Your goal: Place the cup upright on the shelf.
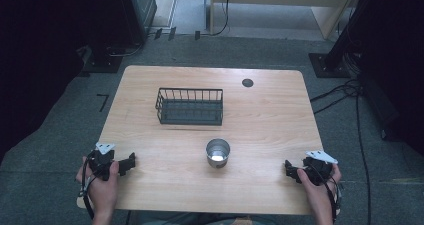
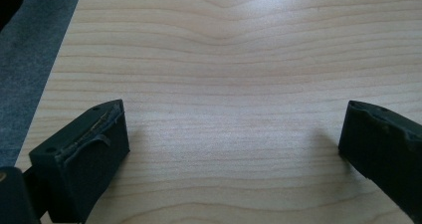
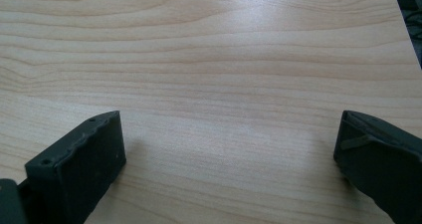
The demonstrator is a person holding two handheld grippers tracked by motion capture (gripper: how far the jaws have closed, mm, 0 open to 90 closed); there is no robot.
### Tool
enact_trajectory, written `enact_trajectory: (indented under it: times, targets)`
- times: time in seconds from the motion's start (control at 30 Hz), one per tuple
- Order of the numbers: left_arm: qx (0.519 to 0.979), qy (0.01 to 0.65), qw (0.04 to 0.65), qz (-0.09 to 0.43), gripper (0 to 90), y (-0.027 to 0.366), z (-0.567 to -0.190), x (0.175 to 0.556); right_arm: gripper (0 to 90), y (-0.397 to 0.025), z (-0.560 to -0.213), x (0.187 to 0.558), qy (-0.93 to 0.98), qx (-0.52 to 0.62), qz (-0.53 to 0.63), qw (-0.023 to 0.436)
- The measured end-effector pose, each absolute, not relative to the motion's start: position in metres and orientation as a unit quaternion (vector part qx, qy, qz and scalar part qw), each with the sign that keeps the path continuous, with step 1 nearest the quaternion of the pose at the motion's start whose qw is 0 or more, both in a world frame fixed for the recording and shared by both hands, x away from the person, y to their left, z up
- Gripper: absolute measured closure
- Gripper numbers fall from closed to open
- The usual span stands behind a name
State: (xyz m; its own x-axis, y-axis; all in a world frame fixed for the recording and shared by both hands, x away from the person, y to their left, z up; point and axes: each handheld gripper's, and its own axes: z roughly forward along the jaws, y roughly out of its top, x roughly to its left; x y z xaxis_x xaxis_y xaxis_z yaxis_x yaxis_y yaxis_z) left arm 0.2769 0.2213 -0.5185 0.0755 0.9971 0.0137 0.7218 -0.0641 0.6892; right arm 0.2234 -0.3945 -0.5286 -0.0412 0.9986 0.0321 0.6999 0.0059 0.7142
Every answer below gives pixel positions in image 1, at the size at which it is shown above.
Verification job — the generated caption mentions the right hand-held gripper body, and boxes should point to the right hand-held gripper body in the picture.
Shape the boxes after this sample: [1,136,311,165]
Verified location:
[301,150,339,186]

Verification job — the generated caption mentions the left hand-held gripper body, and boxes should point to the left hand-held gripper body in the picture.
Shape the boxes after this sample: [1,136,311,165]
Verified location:
[87,142,116,182]

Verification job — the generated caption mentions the black wire basket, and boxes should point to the black wire basket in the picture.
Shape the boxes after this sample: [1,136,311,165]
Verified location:
[154,87,225,127]

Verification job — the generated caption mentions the silver metal cup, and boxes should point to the silver metal cup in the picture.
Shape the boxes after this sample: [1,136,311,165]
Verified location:
[205,138,232,169]

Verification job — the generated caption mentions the person's right hand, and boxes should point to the person's right hand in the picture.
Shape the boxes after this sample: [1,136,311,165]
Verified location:
[296,164,343,214]

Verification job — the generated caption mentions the person's left hand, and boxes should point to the person's left hand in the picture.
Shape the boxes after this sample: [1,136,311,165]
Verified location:
[75,160,120,217]

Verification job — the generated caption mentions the dark curtain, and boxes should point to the dark curtain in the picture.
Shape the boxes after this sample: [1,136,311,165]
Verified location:
[0,0,101,163]
[346,0,424,156]

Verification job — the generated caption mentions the black slanted metal stand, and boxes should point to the black slanted metal stand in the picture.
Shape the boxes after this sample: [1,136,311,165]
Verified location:
[323,0,378,72]

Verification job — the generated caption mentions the dark cabinet on stand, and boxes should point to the dark cabinet on stand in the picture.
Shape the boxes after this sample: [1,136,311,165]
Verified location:
[81,0,158,74]

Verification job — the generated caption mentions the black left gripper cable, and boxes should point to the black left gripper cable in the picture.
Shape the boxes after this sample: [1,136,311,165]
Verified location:
[79,154,98,221]

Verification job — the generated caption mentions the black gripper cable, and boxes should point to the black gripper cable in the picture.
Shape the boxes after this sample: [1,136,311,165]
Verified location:
[79,154,98,221]
[309,166,343,225]

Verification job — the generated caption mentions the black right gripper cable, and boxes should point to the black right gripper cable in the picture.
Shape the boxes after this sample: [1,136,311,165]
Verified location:
[309,166,343,225]

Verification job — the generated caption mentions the black floor cables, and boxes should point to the black floor cables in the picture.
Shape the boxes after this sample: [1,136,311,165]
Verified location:
[309,78,374,225]

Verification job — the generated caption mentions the black stand base plate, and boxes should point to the black stand base plate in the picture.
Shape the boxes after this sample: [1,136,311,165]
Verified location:
[308,52,352,79]

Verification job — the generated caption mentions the black hanging cable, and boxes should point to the black hanging cable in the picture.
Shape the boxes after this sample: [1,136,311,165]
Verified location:
[209,0,232,37]

